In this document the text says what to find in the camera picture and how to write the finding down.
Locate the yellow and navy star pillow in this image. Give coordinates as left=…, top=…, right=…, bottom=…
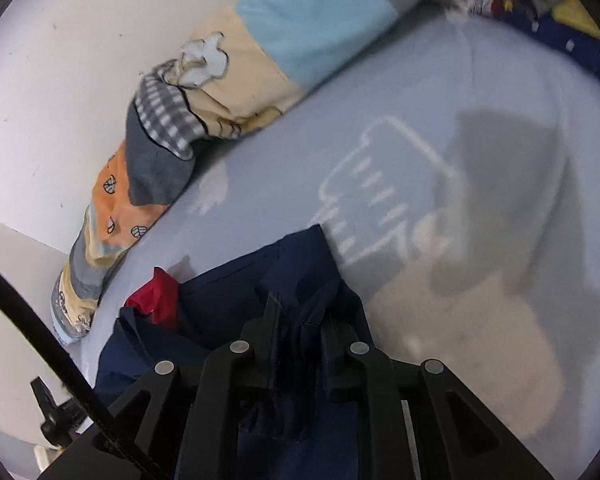
left=493, top=1, right=600, bottom=81

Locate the colourful patchwork rolled quilt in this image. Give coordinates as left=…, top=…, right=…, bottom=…
left=50, top=0, right=422, bottom=344

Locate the navy jacket with red collar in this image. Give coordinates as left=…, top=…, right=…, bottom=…
left=95, top=226, right=373, bottom=479

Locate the light blue cloud bedsheet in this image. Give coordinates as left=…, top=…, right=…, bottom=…
left=81, top=8, right=600, bottom=479

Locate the black cable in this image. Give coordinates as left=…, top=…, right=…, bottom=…
left=0, top=257, right=152, bottom=480

